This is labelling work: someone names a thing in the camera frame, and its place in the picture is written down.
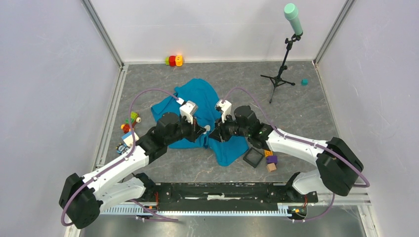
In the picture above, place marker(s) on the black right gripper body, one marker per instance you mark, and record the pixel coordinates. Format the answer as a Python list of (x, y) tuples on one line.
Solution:
[(228, 129)]

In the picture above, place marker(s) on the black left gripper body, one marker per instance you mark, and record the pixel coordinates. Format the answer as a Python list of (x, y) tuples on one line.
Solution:
[(188, 129)]

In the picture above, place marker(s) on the teal blue cloth garment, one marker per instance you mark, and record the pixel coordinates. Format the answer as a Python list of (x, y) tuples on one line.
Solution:
[(205, 97)]

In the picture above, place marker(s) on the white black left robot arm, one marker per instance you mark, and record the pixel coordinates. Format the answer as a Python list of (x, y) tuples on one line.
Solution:
[(84, 197)]

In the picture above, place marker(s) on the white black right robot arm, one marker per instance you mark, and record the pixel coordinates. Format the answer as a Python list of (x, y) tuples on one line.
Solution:
[(337, 167)]

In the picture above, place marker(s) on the orange toy block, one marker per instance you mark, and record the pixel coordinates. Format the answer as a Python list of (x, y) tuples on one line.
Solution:
[(267, 153)]

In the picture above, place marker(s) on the purple toy block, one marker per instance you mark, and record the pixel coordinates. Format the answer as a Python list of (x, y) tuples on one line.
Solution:
[(272, 159)]

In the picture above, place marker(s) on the tan wooden cube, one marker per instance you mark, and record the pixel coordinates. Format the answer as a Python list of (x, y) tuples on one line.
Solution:
[(271, 167)]

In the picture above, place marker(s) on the colourful toy block train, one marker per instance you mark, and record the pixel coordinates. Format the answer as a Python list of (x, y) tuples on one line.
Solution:
[(131, 122)]

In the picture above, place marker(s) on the green red orange toy stack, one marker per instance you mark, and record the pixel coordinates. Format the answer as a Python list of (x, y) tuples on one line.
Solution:
[(174, 60)]

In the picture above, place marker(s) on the black tripod microphone stand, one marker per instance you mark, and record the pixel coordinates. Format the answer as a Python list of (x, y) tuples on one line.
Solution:
[(277, 80)]

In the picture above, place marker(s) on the mint green microphone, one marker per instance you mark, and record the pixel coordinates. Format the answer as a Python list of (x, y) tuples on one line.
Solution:
[(291, 14)]

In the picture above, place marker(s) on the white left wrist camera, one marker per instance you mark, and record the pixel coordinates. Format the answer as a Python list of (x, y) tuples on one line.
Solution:
[(187, 109)]

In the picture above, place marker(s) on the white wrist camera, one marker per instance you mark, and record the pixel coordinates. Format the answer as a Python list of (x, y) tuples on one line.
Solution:
[(187, 109), (224, 107)]

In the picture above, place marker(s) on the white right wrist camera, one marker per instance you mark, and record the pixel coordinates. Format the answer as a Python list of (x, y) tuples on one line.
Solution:
[(224, 107)]

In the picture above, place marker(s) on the black square frame lower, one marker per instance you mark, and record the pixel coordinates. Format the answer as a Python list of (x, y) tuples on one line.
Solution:
[(253, 157)]

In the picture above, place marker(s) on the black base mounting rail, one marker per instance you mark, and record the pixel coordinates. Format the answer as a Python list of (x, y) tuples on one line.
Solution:
[(257, 196)]

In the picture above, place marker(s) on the white slotted cable duct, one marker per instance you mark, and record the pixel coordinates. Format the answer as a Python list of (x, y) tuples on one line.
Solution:
[(136, 210)]

